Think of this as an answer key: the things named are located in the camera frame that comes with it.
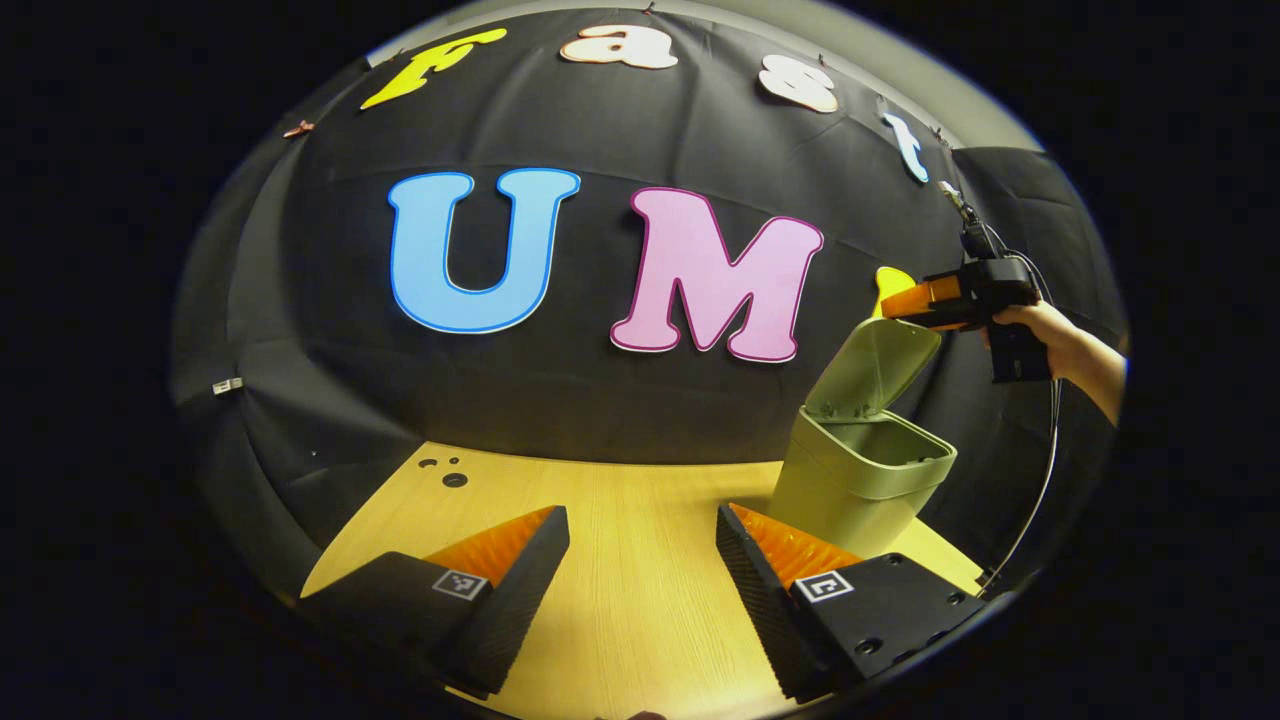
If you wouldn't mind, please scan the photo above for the pale green desktop garbage bin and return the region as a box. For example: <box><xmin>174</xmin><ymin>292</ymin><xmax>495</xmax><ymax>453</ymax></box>
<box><xmin>768</xmin><ymin>317</ymin><xmax>958</xmax><ymax>559</ymax></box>

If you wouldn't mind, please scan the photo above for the wooden desktop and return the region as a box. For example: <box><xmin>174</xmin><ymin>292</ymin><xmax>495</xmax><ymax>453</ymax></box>
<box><xmin>300</xmin><ymin>440</ymin><xmax>986</xmax><ymax>720</ymax></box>

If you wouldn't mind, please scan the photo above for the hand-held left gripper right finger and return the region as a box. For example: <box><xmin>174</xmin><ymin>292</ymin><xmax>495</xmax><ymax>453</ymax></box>
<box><xmin>715</xmin><ymin>502</ymin><xmax>991</xmax><ymax>701</ymax></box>

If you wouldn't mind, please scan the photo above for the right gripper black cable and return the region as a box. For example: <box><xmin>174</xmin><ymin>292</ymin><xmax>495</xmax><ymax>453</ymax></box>
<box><xmin>978</xmin><ymin>225</ymin><xmax>1063</xmax><ymax>596</ymax></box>

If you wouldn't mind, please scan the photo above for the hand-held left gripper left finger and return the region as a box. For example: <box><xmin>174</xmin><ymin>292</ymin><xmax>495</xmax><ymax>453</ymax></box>
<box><xmin>298</xmin><ymin>505</ymin><xmax>571</xmax><ymax>701</ymax></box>

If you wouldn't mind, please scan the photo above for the black backdrop cloth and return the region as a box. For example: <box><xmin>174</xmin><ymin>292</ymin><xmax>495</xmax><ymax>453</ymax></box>
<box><xmin>175</xmin><ymin>8</ymin><xmax>1126</xmax><ymax>601</ymax></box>

